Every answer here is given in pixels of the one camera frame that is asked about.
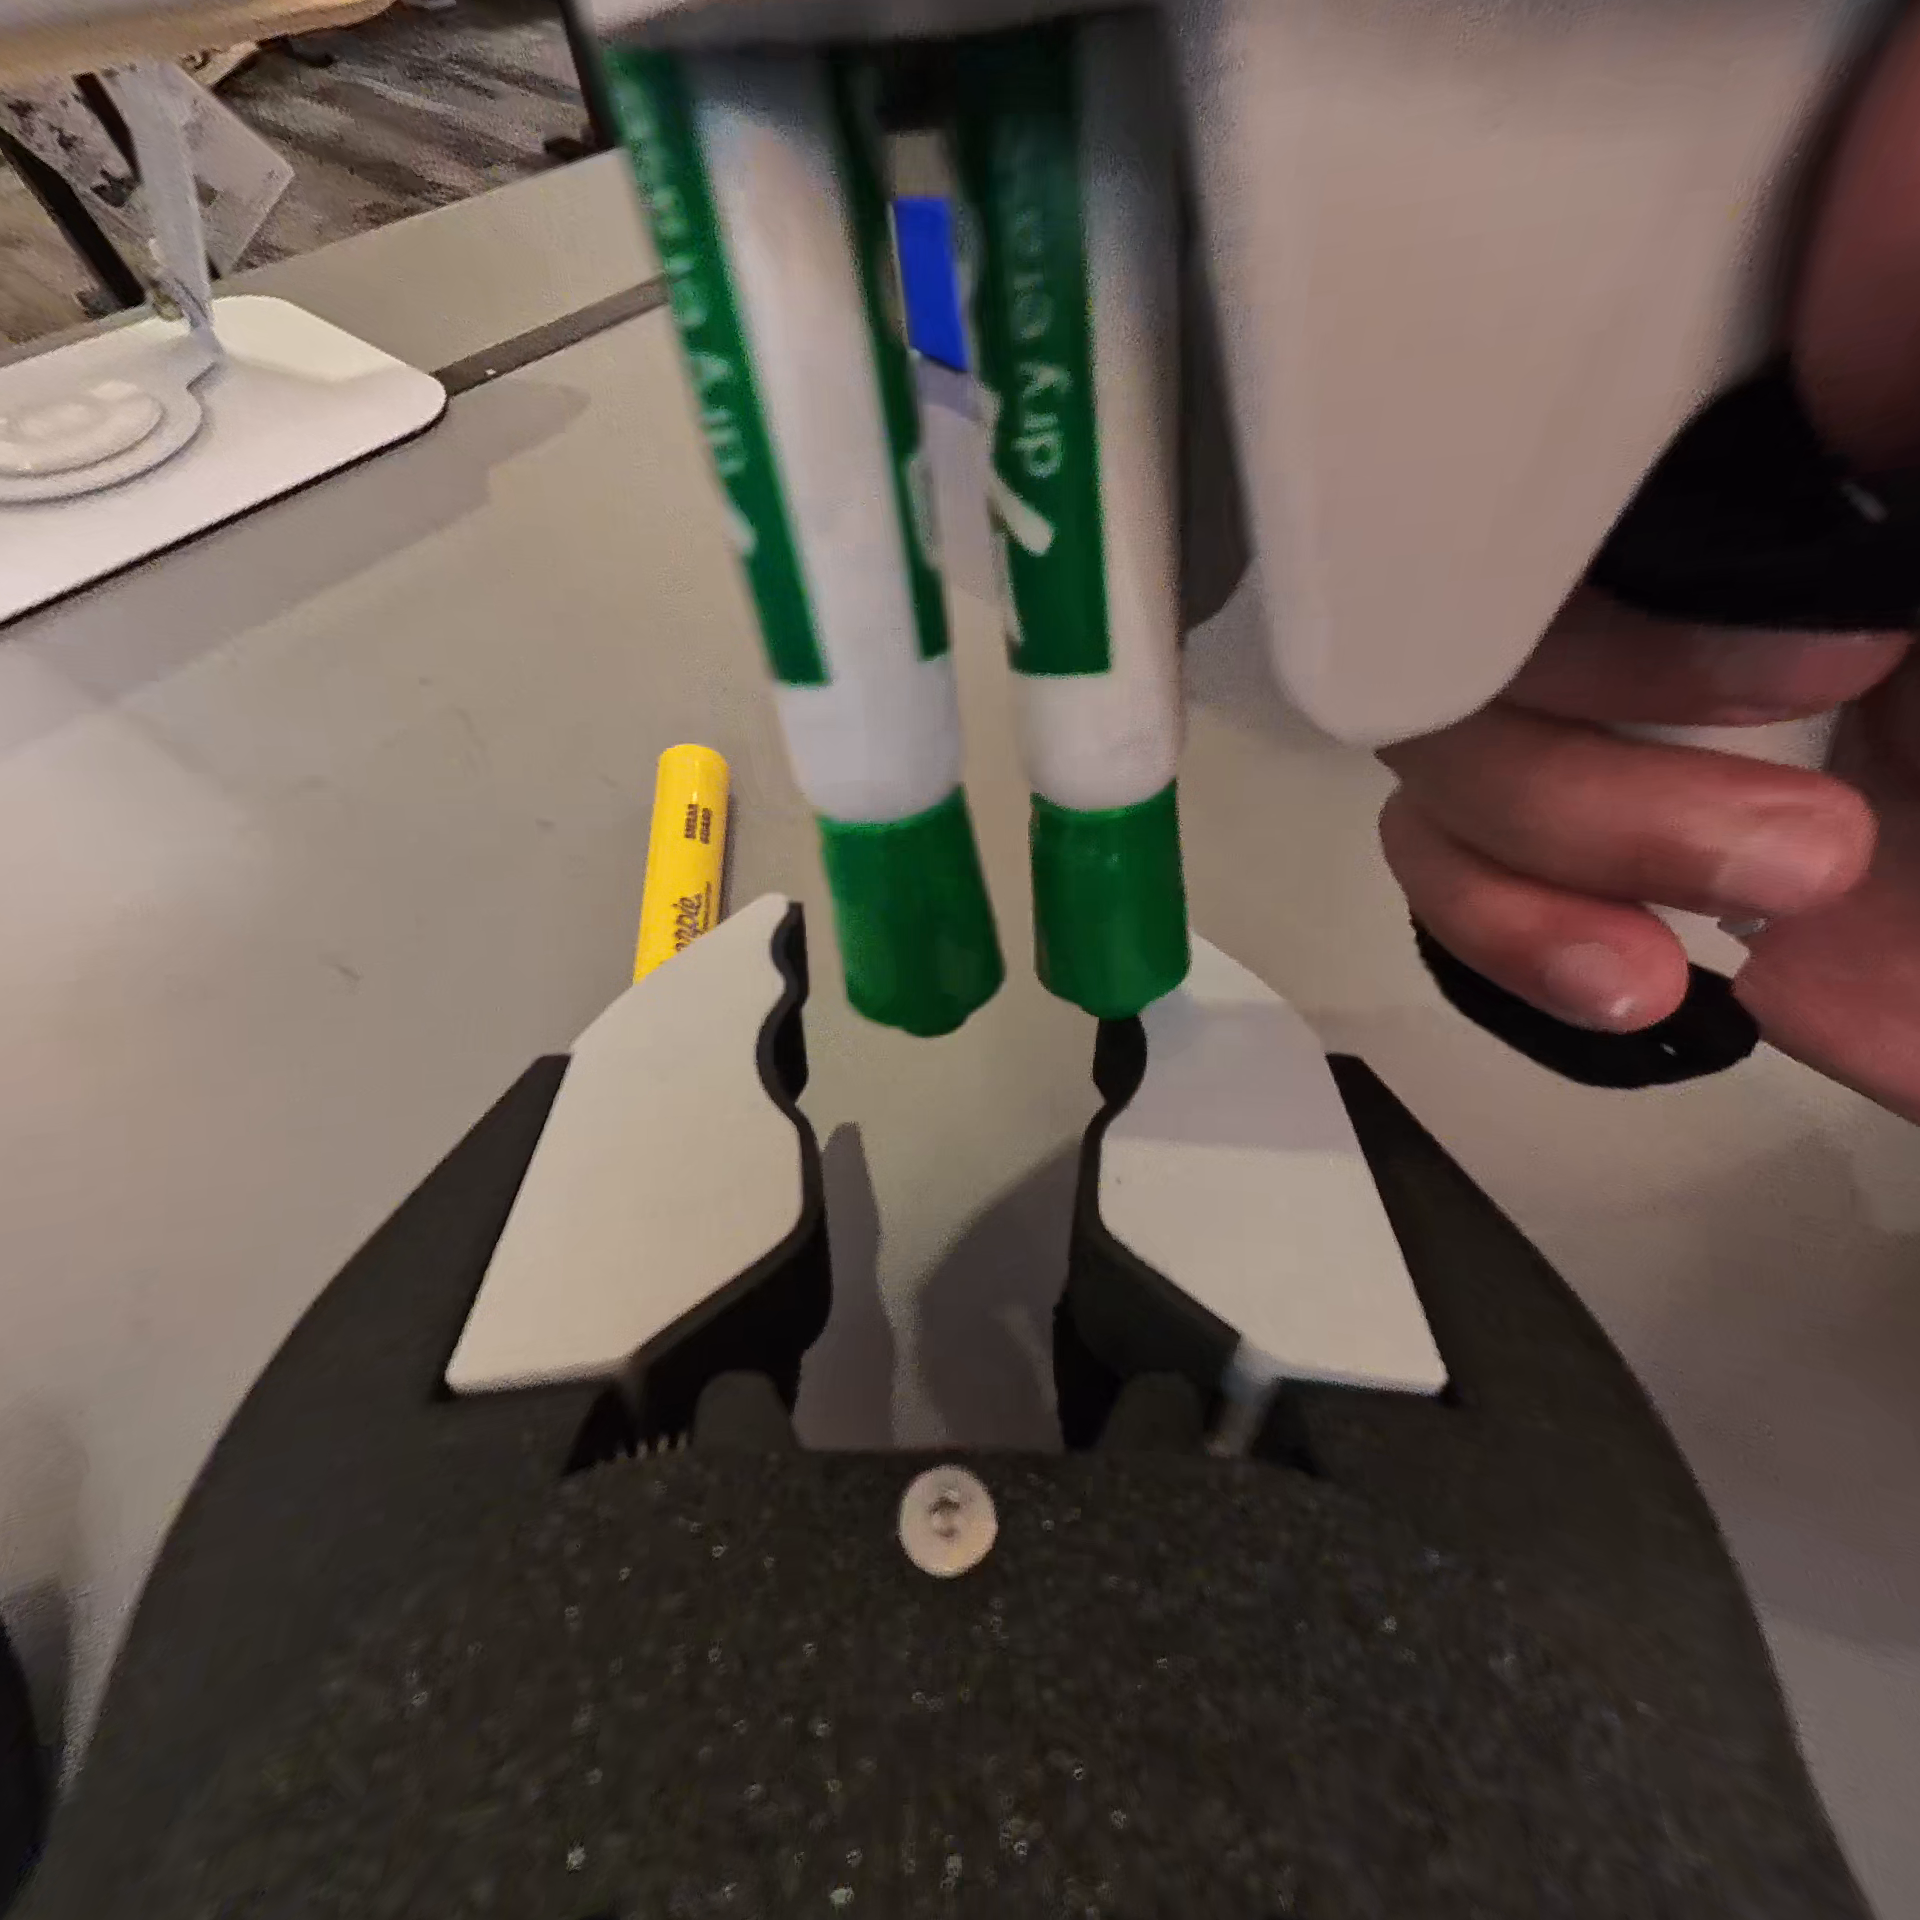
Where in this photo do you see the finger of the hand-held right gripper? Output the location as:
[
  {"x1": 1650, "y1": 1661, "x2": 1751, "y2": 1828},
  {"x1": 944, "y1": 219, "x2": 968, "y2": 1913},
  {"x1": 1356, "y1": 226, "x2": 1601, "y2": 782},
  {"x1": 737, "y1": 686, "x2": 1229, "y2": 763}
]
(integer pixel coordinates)
[{"x1": 569, "y1": 0, "x2": 1264, "y2": 635}]

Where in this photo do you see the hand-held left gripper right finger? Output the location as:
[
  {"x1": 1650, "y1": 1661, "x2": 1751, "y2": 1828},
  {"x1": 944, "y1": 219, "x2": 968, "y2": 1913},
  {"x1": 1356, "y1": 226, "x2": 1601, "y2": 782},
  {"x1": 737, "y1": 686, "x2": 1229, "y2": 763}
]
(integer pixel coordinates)
[{"x1": 1049, "y1": 938, "x2": 1450, "y2": 1450}]

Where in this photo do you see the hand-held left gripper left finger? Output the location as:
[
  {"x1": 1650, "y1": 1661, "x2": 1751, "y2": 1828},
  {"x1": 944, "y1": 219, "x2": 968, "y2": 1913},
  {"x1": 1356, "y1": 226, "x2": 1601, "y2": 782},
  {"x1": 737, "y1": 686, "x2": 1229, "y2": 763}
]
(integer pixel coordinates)
[{"x1": 441, "y1": 892, "x2": 829, "y2": 1426}]

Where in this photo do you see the green dry erase marker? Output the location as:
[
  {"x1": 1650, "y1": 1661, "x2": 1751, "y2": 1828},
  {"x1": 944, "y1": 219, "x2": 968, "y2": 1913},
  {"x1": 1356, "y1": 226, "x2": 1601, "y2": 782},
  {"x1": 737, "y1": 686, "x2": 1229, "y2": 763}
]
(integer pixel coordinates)
[
  {"x1": 952, "y1": 29, "x2": 1194, "y2": 1022},
  {"x1": 600, "y1": 46, "x2": 1008, "y2": 1041}
]

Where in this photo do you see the grey desk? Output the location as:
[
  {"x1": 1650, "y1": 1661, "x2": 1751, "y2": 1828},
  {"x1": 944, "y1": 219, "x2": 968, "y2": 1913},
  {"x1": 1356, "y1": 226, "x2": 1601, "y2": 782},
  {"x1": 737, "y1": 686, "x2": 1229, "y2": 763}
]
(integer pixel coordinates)
[{"x1": 0, "y1": 141, "x2": 1920, "y2": 1920}]

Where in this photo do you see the person's right hand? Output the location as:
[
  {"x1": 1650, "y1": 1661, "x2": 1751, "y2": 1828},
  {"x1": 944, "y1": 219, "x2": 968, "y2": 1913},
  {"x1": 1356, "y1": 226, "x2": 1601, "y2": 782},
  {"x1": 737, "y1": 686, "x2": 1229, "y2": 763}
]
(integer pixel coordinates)
[{"x1": 1376, "y1": 0, "x2": 1920, "y2": 1125}]

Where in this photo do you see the blue plastic bin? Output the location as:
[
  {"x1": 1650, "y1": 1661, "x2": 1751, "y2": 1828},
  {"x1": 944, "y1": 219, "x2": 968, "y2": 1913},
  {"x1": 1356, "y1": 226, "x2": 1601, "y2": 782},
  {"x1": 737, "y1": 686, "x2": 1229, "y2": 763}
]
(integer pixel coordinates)
[{"x1": 892, "y1": 194, "x2": 975, "y2": 369}]

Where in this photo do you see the yellow highlighter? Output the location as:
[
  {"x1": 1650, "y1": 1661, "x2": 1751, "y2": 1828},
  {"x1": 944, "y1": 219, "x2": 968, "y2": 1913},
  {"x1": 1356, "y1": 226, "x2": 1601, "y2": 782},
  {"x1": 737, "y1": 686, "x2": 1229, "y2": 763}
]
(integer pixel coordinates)
[{"x1": 633, "y1": 743, "x2": 733, "y2": 985}]

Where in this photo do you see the printed leaflet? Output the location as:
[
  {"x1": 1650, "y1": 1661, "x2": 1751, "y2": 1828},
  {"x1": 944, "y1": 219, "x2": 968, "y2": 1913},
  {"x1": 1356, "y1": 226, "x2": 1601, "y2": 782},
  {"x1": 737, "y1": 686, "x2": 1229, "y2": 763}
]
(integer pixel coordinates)
[{"x1": 0, "y1": 75, "x2": 296, "y2": 325}]

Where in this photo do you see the white document stand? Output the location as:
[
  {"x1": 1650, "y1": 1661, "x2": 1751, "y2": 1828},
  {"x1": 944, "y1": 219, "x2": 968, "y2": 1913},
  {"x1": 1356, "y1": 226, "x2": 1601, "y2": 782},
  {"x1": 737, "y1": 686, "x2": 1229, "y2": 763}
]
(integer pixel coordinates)
[{"x1": 0, "y1": 60, "x2": 449, "y2": 625}]

